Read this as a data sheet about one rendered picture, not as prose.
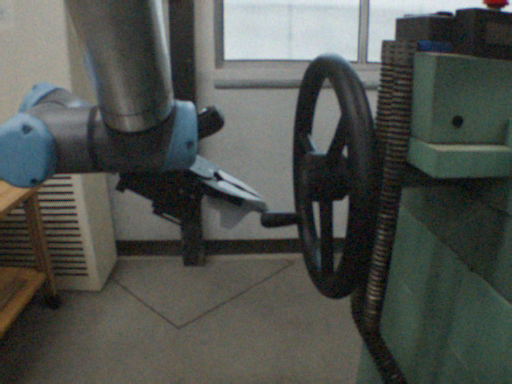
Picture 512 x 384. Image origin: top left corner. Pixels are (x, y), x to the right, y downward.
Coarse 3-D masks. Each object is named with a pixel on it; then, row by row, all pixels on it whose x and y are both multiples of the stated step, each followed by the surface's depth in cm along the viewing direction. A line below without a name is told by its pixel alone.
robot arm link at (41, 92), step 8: (32, 88) 49; (40, 88) 49; (48, 88) 49; (56, 88) 50; (64, 88) 52; (32, 96) 48; (40, 96) 48; (48, 96) 49; (56, 96) 49; (64, 96) 50; (72, 96) 51; (24, 104) 48; (32, 104) 48; (72, 104) 49; (80, 104) 51; (88, 104) 52
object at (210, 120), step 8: (200, 112) 54; (208, 112) 53; (216, 112) 53; (200, 120) 52; (208, 120) 52; (216, 120) 53; (224, 120) 53; (200, 128) 53; (208, 128) 53; (216, 128) 53; (200, 136) 53; (208, 136) 54
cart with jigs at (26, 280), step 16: (0, 192) 127; (16, 192) 127; (32, 192) 132; (0, 208) 114; (32, 208) 137; (32, 224) 139; (32, 240) 141; (48, 256) 147; (0, 272) 144; (16, 272) 145; (32, 272) 146; (48, 272) 146; (0, 288) 134; (16, 288) 132; (32, 288) 135; (48, 288) 148; (0, 304) 122; (16, 304) 126; (48, 304) 152; (0, 320) 117; (0, 336) 112
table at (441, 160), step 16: (416, 144) 42; (432, 144) 40; (448, 144) 40; (464, 144) 40; (480, 144) 41; (496, 144) 41; (416, 160) 42; (432, 160) 39; (448, 160) 38; (464, 160) 39; (480, 160) 39; (496, 160) 39; (432, 176) 39; (448, 176) 39; (464, 176) 39; (480, 176) 40; (496, 176) 40
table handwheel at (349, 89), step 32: (320, 64) 44; (352, 96) 37; (352, 128) 36; (320, 160) 47; (352, 160) 36; (320, 192) 47; (352, 192) 36; (320, 224) 49; (352, 224) 37; (320, 256) 55; (352, 256) 38; (320, 288) 48; (352, 288) 41
